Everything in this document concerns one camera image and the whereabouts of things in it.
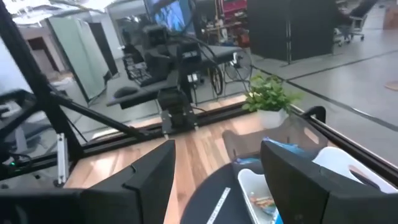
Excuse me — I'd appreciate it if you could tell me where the dark round woven placemat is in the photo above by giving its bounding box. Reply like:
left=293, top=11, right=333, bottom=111
left=180, top=161, right=265, bottom=224

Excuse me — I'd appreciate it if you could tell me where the green potted plant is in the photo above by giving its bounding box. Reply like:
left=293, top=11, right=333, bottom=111
left=241, top=73, right=301, bottom=130

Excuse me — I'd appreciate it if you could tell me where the smoky translucent plastic bin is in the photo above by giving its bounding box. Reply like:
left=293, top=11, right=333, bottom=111
left=222, top=113, right=329, bottom=166

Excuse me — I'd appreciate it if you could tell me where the black aluminium table frame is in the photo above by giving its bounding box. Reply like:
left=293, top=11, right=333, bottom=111
left=0, top=0, right=398, bottom=190

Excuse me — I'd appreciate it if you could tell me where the red tool cabinet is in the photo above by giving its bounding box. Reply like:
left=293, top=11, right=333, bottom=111
left=222, top=0, right=249, bottom=19

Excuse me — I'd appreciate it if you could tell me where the dark grey desk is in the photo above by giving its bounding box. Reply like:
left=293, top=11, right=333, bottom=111
left=106, top=77, right=180, bottom=110

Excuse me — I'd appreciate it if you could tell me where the brown cardboard box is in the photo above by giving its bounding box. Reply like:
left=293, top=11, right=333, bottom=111
left=382, top=6, right=398, bottom=30

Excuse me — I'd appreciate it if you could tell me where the white placemat label strip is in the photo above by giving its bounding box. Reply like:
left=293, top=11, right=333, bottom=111
left=206, top=186, right=232, bottom=224

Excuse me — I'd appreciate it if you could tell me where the black office chair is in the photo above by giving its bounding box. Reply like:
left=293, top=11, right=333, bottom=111
left=334, top=0, right=379, bottom=43

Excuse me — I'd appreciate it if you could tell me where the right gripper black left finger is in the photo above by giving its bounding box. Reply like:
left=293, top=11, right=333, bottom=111
left=81, top=139, right=177, bottom=224

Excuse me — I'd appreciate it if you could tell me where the silver aluminium bracket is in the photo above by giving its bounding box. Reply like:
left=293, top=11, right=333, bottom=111
left=57, top=133, right=70, bottom=187

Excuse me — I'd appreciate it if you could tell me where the black keyboard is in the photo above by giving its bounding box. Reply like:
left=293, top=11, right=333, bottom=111
left=123, top=52, right=150, bottom=86

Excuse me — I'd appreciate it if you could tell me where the pale green partition panel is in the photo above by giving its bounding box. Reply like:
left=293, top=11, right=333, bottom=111
left=46, top=15, right=110, bottom=101

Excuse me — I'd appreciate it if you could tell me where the green Chewy granola bar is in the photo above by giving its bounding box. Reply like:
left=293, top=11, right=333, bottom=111
left=248, top=194, right=277, bottom=218

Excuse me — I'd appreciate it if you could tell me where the white plastic bin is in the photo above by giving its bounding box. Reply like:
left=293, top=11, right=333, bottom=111
left=238, top=146, right=398, bottom=224

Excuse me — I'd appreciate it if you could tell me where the blue Chewy granola bar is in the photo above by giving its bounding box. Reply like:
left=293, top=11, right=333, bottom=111
left=233, top=157, right=261, bottom=166
left=262, top=138, right=312, bottom=156

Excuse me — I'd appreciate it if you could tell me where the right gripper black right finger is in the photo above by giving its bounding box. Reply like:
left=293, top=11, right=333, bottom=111
left=260, top=139, right=383, bottom=224

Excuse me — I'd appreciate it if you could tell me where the black coiled cable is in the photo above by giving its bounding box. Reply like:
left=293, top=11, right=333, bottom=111
left=210, top=65, right=225, bottom=96

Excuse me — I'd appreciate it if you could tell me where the black partition cabinet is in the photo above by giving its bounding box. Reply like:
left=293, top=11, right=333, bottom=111
left=247, top=0, right=336, bottom=63

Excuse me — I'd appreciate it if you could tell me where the black arched plug cable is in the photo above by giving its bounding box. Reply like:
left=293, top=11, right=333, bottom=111
left=303, top=105, right=327, bottom=124

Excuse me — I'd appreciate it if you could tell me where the black computer mouse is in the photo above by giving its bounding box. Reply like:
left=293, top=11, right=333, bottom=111
left=113, top=86, right=140, bottom=99

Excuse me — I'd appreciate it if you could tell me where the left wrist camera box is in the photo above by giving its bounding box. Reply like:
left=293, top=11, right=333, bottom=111
left=144, top=24, right=170, bottom=48

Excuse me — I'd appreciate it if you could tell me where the wire cage floor fan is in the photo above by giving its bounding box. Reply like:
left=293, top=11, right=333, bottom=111
left=223, top=51, right=253, bottom=82

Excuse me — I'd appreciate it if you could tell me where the computer monitor blue screen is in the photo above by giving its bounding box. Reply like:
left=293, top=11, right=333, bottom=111
left=146, top=0, right=195, bottom=34

